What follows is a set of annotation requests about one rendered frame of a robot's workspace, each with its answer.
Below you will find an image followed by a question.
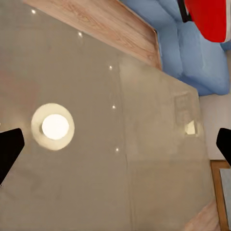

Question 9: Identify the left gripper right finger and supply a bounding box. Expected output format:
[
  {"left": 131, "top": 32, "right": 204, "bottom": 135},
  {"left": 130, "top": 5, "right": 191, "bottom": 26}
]
[{"left": 216, "top": 128, "right": 231, "bottom": 166}]

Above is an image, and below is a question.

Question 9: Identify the radio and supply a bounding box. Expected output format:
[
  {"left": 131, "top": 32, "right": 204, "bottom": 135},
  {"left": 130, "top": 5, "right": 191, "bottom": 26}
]
[{"left": 177, "top": 0, "right": 231, "bottom": 43}]

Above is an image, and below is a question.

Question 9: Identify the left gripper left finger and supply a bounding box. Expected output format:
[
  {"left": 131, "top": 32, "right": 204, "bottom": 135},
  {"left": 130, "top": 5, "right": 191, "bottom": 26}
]
[{"left": 0, "top": 128, "right": 24, "bottom": 185}]

